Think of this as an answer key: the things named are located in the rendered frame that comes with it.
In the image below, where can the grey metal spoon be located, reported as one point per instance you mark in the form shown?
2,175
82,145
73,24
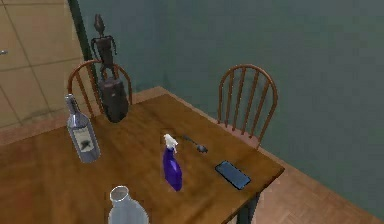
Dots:
199,146

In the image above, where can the brown spindle-back wooden chair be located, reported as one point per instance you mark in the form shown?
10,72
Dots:
246,133
87,87

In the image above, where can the purple spray bottle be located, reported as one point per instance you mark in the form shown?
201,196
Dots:
172,168

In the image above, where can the black mobile phone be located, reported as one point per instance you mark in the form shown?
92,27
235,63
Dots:
232,174

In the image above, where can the dark figure statue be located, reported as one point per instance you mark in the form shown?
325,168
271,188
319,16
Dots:
111,93

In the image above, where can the brown wooden table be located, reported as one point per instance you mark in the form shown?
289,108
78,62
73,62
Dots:
140,186

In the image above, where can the clear labelled wine bottle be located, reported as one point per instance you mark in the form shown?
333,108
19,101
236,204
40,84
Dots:
83,138

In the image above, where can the clear glass jar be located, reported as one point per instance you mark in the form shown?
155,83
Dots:
126,210

